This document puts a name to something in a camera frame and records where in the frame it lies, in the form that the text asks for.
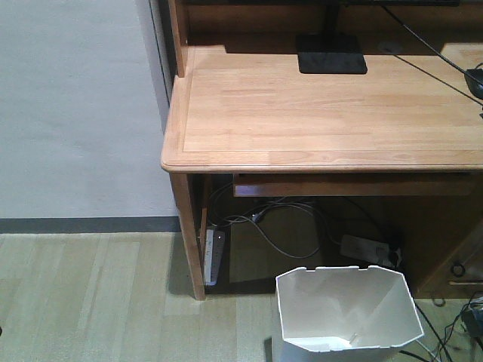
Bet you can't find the grey coiled cable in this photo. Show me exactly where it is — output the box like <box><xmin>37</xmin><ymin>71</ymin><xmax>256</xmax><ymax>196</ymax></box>
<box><xmin>209</xmin><ymin>184</ymin><xmax>325</xmax><ymax>259</ymax></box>

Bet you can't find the white power strip right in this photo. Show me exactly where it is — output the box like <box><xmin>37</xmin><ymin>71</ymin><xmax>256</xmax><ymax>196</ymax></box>
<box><xmin>340</xmin><ymin>235</ymin><xmax>402</xmax><ymax>268</ymax></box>

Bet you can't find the wooden keyboard tray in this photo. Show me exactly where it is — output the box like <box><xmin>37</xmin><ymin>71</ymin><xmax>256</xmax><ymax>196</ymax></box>
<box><xmin>233</xmin><ymin>173</ymin><xmax>482</xmax><ymax>197</ymax></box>

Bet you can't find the black computer mouse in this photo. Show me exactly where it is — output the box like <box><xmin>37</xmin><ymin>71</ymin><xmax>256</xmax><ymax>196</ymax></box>
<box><xmin>464</xmin><ymin>68</ymin><xmax>483</xmax><ymax>100</ymax></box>

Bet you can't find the white power strip left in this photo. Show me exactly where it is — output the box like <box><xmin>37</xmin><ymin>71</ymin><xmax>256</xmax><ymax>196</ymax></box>
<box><xmin>204</xmin><ymin>228</ymin><xmax>226</xmax><ymax>286</ymax></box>

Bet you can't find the black cable on desk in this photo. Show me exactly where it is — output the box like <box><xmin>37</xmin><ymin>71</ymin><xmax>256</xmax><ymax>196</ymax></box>
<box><xmin>380</xmin><ymin>3</ymin><xmax>483</xmax><ymax>106</ymax></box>

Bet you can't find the wooden desk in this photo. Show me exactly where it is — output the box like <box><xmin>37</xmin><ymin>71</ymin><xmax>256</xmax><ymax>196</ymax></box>
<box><xmin>162</xmin><ymin>1</ymin><xmax>482</xmax><ymax>299</ymax></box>

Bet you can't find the wooden drawer cabinet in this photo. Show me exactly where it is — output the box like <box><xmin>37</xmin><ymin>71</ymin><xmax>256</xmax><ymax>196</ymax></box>
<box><xmin>414</xmin><ymin>221</ymin><xmax>482</xmax><ymax>299</ymax></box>

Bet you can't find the white power strip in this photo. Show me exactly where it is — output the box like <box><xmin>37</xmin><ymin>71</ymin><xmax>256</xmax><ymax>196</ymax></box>
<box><xmin>204</xmin><ymin>228</ymin><xmax>226</xmax><ymax>286</ymax></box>
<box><xmin>340</xmin><ymin>235</ymin><xmax>402</xmax><ymax>268</ymax></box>

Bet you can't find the white plastic trash bin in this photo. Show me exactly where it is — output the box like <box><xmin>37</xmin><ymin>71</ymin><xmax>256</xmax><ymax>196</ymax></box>
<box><xmin>272</xmin><ymin>265</ymin><xmax>424</xmax><ymax>361</ymax></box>

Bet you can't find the black monitor stand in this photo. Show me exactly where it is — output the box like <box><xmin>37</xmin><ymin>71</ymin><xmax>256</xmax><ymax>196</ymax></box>
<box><xmin>295</xmin><ymin>1</ymin><xmax>368</xmax><ymax>75</ymax></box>

